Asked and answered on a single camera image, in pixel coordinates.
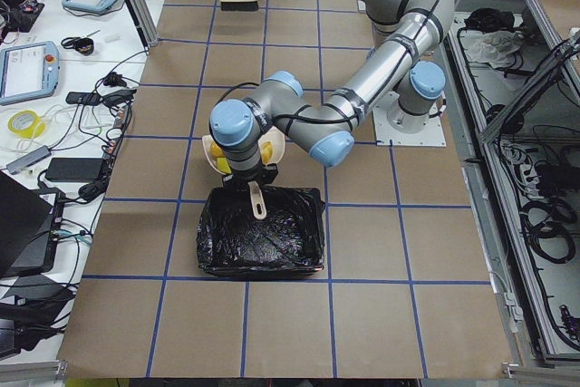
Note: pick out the black lined trash bin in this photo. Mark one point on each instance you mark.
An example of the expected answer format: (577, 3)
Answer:
(287, 243)

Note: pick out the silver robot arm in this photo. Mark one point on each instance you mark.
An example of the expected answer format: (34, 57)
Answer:
(403, 31)

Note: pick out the croissant pastry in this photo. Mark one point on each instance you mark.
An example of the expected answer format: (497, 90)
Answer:
(215, 150)

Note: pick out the black power adapter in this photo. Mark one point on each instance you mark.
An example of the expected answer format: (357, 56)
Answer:
(74, 169)

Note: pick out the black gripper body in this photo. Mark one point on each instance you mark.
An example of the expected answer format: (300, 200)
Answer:
(247, 177)

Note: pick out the black scissors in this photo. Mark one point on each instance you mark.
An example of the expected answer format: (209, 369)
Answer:
(67, 42)

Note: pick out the yellow tape roll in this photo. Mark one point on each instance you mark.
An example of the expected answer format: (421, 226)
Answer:
(26, 125)

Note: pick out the near blue teach pendant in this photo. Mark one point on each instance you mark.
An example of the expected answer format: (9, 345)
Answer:
(29, 72)

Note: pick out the beige dustpan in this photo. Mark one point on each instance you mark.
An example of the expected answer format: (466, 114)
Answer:
(254, 192)

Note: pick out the black laptop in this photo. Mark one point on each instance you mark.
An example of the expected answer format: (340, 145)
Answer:
(30, 219)

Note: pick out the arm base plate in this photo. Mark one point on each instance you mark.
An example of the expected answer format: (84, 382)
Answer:
(395, 127)

